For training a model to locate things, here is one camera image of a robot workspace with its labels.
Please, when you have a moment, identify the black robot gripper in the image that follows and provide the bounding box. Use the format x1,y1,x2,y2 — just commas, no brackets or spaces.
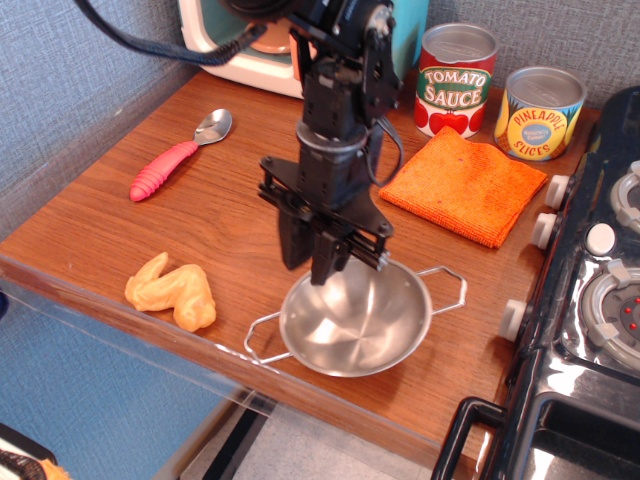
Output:
259,124,395,286

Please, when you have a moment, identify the small stainless steel pot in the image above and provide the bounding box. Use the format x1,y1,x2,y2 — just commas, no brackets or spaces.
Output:
244,259,468,378

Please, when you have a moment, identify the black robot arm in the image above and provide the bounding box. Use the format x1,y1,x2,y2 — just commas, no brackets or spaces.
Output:
225,1,403,286

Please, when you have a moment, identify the white stove knob bottom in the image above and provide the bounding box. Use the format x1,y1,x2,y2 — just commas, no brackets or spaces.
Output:
498,299,527,342

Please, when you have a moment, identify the white stove knob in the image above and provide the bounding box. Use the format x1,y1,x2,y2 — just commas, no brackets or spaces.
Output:
545,175,571,210
498,299,527,342
530,213,557,250

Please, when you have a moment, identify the white stove knob middle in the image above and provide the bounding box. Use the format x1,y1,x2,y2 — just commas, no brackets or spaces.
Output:
530,213,557,250

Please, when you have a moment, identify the white stove knob top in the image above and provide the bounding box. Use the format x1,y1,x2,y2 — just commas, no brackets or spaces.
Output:
545,175,571,210

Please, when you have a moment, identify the black toy stove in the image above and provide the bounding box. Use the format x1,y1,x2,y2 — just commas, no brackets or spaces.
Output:
433,87,639,479

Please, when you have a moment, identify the plastic toy chicken wing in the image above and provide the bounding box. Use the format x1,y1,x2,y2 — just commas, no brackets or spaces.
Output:
124,252,217,333

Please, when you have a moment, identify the folded orange cloth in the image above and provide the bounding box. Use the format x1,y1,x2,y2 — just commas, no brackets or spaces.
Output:
379,127,547,249

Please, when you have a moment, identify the teal toy microwave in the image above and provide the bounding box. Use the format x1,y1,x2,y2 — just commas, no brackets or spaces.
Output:
178,0,429,98

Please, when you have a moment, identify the tomato sauce can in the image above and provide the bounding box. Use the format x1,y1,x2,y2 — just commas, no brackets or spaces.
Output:
414,23,498,138

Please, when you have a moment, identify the pineapple slices can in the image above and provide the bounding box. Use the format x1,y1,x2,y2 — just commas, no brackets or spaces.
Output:
494,66,587,161

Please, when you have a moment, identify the orange object bottom left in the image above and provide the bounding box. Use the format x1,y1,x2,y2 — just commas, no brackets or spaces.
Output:
37,459,71,480

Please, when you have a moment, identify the pink handled metal spoon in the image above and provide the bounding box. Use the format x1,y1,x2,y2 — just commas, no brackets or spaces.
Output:
129,109,233,202

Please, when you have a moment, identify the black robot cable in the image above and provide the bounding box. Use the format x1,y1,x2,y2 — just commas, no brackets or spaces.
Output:
73,0,268,67

